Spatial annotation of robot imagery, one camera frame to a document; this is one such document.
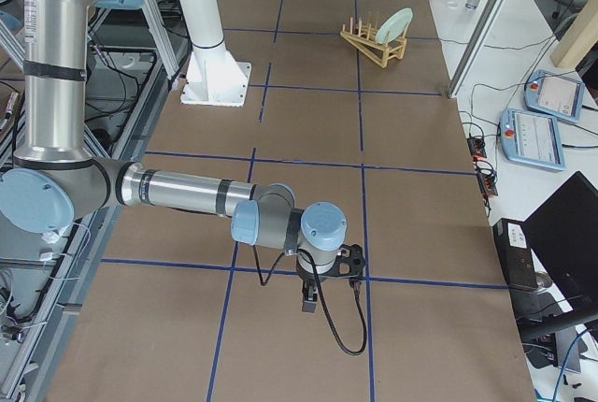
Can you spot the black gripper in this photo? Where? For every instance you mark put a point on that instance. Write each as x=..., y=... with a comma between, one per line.
x=306, y=277

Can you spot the light green plate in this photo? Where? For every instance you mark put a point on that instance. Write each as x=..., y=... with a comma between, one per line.
x=394, y=26

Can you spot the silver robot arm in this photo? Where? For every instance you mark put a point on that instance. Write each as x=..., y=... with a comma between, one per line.
x=55, y=180

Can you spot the wooden plate rack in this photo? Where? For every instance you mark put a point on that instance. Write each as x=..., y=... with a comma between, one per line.
x=361, y=36

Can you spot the orange black usb hub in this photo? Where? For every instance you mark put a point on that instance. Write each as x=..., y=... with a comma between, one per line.
x=476, y=145

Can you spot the black computer box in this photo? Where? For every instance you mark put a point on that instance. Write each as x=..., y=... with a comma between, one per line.
x=515, y=255

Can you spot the far teach pendant tablet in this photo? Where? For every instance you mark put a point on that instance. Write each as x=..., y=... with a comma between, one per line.
x=555, y=95

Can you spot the teach pendant tablet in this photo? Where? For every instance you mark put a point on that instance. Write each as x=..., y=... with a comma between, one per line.
x=555, y=95
x=531, y=138

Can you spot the near teach pendant tablet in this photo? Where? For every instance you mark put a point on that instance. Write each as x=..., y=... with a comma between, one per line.
x=531, y=138

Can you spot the black monitor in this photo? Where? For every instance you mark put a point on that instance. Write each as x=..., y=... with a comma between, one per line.
x=562, y=233

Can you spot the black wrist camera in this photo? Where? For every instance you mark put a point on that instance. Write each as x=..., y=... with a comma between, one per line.
x=349, y=262

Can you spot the aluminium frame post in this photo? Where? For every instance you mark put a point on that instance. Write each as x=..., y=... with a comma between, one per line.
x=477, y=40

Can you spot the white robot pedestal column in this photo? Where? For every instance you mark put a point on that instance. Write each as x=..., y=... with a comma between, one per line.
x=213, y=77

